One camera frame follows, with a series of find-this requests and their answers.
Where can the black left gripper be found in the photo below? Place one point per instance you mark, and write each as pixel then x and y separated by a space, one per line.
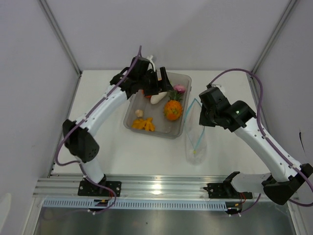
pixel 155 90

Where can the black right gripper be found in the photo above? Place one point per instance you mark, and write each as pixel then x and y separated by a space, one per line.
pixel 203 121

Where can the toy pineapple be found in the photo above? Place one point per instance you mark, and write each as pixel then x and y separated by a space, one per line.
pixel 173 108

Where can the clear zip top bag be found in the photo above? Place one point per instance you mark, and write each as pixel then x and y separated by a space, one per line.
pixel 195 144

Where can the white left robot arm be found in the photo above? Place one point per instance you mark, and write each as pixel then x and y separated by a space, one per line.
pixel 79 135

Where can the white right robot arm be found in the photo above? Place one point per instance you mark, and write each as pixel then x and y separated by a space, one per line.
pixel 286 174

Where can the purple toy onion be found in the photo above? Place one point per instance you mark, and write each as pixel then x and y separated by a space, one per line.
pixel 179 88

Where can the white toy radish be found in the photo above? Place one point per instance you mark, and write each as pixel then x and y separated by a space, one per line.
pixel 158 97

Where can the clear grey plastic bin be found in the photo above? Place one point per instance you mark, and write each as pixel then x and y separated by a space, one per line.
pixel 163 127

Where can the white toy garlic bulb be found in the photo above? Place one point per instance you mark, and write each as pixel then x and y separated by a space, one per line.
pixel 139 113

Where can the yellow toy ginger root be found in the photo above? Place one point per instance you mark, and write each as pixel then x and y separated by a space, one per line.
pixel 144 124

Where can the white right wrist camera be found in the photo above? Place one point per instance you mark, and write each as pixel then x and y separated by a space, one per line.
pixel 215 85

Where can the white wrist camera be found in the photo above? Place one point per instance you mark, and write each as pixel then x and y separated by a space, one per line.
pixel 151 62
pixel 215 85

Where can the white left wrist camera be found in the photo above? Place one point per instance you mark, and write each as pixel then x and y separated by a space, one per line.
pixel 151 62

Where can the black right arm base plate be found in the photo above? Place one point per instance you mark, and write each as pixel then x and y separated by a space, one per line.
pixel 222 191

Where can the aluminium table edge rail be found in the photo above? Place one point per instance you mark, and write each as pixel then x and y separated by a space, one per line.
pixel 128 187

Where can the white slotted cable duct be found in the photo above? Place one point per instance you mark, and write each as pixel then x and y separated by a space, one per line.
pixel 136 204

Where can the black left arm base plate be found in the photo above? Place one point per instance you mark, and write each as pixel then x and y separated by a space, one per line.
pixel 100 188

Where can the right aluminium frame post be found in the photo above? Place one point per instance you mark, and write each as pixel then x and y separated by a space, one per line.
pixel 279 26

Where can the aluminium frame post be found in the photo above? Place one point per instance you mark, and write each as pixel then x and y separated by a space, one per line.
pixel 59 35
pixel 279 26

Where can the left aluminium frame post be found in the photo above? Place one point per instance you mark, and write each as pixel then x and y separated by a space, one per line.
pixel 59 35

